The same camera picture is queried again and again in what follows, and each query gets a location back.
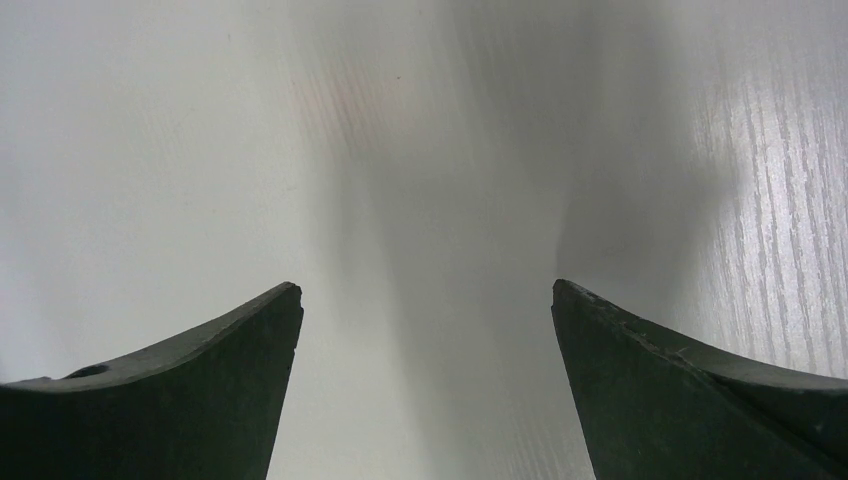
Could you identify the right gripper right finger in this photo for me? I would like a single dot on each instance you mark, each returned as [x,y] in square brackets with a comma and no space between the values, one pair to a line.
[657,404]

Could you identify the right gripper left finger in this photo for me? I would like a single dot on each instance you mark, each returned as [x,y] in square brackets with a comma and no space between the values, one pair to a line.
[203,404]

